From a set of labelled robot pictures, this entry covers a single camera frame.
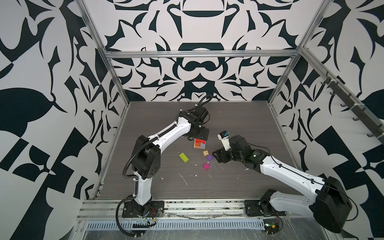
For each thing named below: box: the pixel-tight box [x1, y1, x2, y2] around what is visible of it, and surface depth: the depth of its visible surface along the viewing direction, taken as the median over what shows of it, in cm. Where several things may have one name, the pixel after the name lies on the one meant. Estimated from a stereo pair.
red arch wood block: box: [195, 138, 206, 147], surface depth 96 cm
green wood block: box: [179, 152, 189, 163], surface depth 93 cm
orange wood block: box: [195, 140, 203, 147], surface depth 96 cm
